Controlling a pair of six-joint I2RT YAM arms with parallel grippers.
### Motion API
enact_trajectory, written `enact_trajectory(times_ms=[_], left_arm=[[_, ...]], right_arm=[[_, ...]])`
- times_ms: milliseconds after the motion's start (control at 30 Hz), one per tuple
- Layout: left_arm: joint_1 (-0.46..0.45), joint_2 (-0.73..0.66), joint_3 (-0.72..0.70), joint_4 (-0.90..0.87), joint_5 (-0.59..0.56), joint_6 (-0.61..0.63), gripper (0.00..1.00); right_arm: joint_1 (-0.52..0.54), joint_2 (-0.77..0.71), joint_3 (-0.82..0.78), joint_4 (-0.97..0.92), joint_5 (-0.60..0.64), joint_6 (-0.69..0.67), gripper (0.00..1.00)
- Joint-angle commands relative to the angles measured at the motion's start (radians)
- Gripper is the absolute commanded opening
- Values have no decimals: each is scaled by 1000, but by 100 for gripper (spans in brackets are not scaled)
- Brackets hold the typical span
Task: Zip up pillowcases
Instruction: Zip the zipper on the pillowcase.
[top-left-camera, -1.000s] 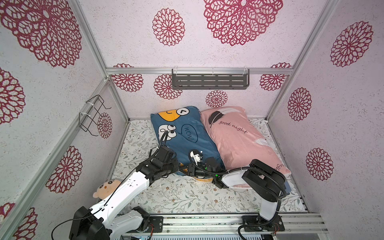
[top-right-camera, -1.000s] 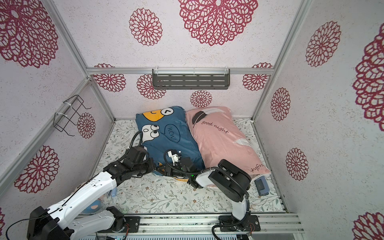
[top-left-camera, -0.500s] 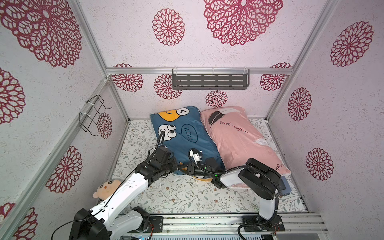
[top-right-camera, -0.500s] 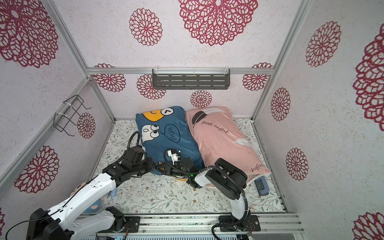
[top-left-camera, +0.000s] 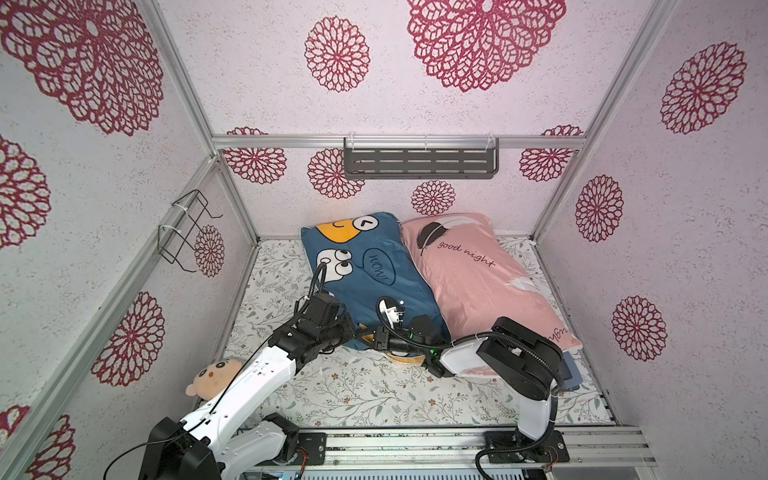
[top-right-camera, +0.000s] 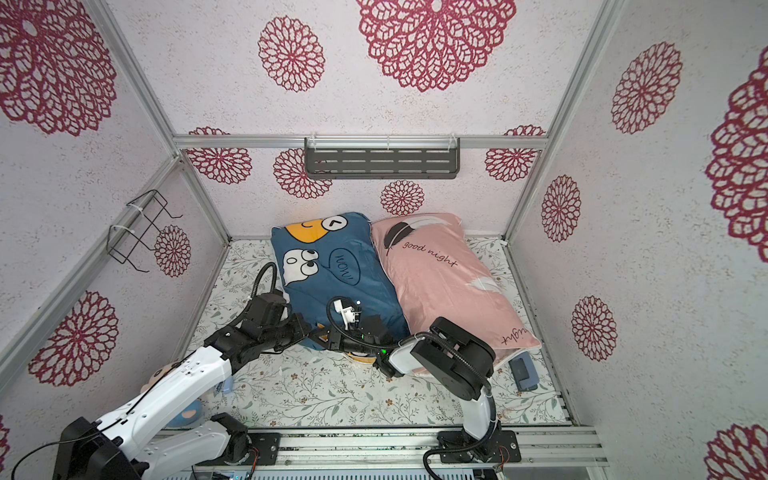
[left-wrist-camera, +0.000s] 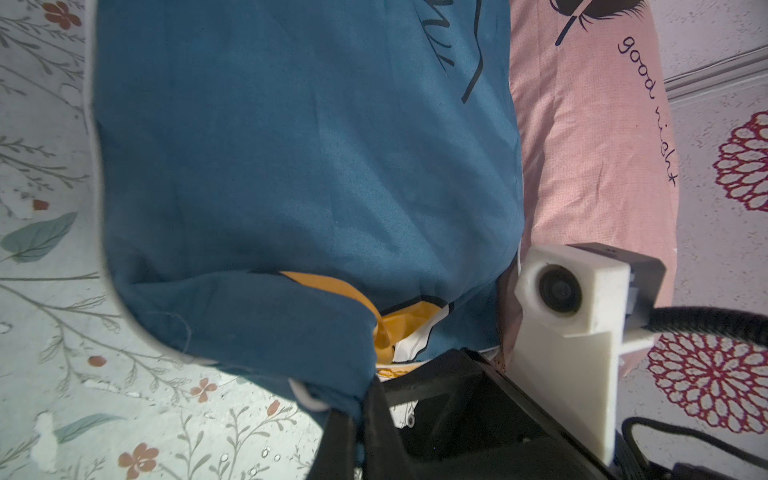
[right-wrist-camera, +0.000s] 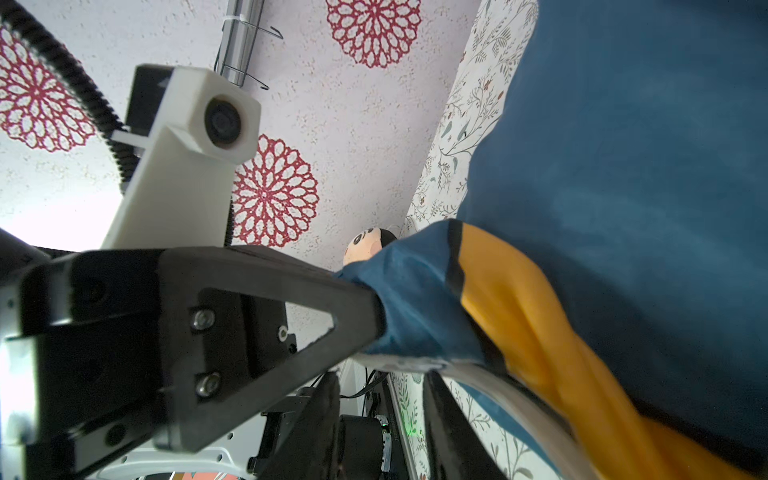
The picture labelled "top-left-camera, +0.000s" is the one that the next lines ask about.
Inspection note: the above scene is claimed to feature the blue cartoon pillow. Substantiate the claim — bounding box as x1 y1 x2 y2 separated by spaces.
301 212 450 343

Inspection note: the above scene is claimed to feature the pink good night pillow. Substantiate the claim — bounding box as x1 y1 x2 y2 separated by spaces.
401 213 582 352

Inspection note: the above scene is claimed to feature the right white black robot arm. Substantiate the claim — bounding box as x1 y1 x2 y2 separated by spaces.
355 297 564 448

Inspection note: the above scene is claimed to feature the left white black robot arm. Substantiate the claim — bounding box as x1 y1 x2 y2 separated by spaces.
138 292 355 479

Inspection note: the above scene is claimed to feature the floral bed sheet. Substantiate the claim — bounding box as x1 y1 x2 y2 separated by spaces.
221 236 616 428

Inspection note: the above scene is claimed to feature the plush doll toy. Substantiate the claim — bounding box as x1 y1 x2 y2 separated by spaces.
185 358 242 401

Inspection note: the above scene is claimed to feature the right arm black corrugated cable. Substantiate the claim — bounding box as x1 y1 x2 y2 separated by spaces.
375 296 568 391

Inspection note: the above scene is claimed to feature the aluminium mounting rail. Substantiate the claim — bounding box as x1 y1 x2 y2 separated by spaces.
245 426 657 472

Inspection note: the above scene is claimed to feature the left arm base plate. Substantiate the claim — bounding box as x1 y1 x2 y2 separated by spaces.
260 431 328 467

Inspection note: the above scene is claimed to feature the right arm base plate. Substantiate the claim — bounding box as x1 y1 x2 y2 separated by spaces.
475 430 571 465

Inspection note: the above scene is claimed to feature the grey metal wall shelf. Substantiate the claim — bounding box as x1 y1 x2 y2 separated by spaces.
342 137 499 180

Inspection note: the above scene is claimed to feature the black wire wall rack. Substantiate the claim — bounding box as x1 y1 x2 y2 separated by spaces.
156 189 226 278

